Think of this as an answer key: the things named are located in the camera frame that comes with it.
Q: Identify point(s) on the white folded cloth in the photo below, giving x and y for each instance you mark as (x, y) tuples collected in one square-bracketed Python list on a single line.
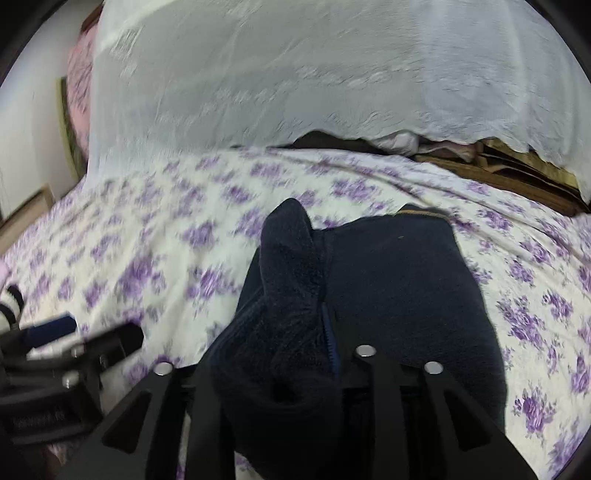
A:
[(397, 141)]

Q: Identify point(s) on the white lace cloth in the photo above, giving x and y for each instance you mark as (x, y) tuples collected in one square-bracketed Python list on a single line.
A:
[(277, 69)]

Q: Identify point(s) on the light wooden frame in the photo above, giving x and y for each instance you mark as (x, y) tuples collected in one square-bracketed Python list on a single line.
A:
[(27, 207)]

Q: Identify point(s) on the dark wooden frame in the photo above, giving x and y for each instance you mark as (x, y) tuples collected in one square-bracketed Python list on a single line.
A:
[(69, 134)]

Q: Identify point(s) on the navy fleece sweater mustard trim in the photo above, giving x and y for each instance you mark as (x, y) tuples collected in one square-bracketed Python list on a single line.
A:
[(392, 277)]

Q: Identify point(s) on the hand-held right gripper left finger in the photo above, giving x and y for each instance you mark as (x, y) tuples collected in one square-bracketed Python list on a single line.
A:
[(207, 443)]

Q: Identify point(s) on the black white striped cloth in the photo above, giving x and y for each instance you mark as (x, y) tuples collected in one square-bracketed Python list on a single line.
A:
[(10, 302)]

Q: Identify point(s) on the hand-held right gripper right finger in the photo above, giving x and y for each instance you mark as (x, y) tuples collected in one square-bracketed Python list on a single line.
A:
[(330, 341)]

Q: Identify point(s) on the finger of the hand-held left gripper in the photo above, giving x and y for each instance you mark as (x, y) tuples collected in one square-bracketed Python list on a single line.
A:
[(115, 344), (51, 333)]

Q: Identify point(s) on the purple floral bed sheet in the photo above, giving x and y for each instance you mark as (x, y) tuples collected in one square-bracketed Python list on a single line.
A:
[(161, 230)]

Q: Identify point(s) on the pink cloth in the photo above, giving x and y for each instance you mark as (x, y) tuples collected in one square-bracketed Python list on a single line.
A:
[(81, 83)]

